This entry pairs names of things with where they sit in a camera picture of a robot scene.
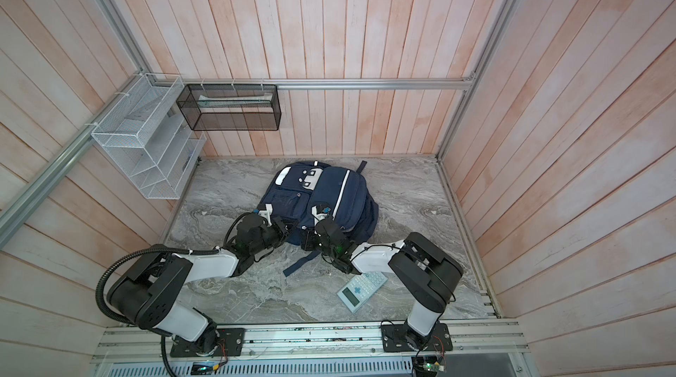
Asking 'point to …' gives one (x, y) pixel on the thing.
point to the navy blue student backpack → (297, 188)
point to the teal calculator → (358, 291)
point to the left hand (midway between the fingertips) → (301, 225)
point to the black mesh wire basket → (231, 107)
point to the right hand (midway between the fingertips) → (299, 232)
